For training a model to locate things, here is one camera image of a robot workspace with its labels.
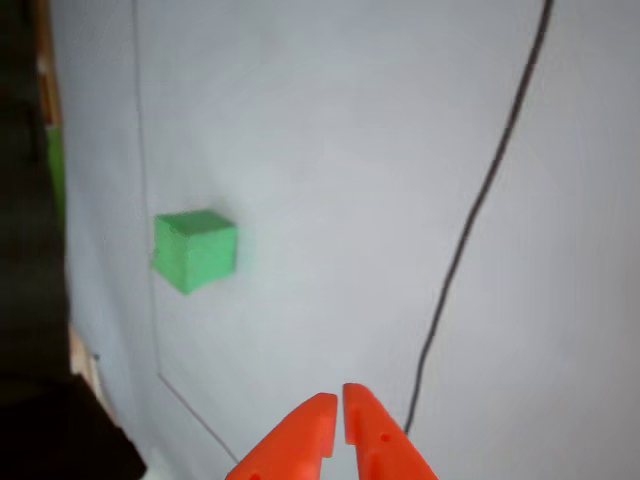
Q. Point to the white paper sheet drawn lines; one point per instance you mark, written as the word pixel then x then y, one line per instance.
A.
pixel 350 200

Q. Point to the green foam block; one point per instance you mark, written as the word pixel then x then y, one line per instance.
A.
pixel 197 250

